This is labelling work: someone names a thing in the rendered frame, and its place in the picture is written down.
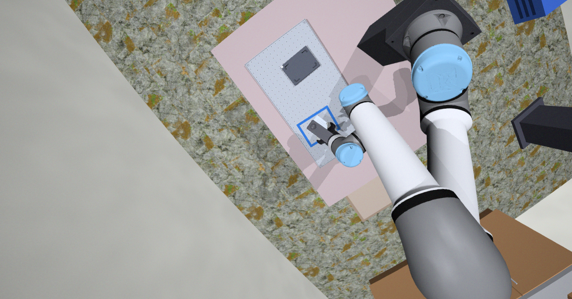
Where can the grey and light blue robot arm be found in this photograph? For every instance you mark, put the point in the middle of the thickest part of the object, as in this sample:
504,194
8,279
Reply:
449,254

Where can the dark grey rectangular frame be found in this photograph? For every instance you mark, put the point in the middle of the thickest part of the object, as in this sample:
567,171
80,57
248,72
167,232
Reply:
300,65

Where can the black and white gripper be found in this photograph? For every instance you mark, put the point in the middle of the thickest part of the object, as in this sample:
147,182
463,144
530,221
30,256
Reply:
331,128

